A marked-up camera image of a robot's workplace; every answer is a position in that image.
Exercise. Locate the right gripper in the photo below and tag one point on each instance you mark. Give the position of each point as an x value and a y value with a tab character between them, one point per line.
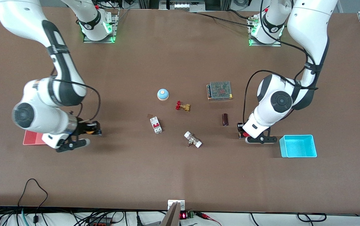
81	128

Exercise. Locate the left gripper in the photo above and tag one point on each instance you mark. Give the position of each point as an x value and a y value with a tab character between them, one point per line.
239	128

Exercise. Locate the yellow push button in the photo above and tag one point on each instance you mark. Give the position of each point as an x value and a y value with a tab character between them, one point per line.
88	132

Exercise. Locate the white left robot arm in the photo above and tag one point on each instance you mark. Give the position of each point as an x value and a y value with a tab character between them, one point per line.
308	25

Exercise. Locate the dark brown cylindrical capacitor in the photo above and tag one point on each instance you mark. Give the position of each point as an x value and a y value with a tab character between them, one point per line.
225	119

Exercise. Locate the cyan plastic bin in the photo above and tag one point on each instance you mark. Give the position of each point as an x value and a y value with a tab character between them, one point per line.
297	146

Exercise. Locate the pink plastic bin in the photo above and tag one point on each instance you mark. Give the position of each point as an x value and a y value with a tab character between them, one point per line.
32	138

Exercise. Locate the perforated metal power supply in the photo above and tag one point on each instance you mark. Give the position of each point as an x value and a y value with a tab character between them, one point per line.
220	90

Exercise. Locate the white metal pipe fitting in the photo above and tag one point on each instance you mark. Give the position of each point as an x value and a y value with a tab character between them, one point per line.
193	139

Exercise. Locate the white red circuit breaker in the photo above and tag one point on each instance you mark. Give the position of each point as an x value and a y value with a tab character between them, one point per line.
156	125

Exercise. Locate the blue white round knob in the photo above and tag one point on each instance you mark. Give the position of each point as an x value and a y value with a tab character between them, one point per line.
163	94

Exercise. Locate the red clip lead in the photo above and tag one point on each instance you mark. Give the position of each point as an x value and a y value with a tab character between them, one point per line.
208	217

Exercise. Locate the red digit display module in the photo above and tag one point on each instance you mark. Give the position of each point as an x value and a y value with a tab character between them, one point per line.
186	215

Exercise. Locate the grey metal bar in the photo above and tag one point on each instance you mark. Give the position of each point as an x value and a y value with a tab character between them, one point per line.
171	216

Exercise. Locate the grey device with white ports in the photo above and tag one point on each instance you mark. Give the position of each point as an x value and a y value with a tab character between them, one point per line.
182	4

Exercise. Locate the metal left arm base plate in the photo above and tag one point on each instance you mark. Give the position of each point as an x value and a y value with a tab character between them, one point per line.
277	44

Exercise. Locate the small metal edge bracket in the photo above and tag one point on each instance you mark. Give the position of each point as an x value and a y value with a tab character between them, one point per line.
171	203

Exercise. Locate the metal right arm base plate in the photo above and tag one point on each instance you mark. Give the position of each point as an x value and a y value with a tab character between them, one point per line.
114	28

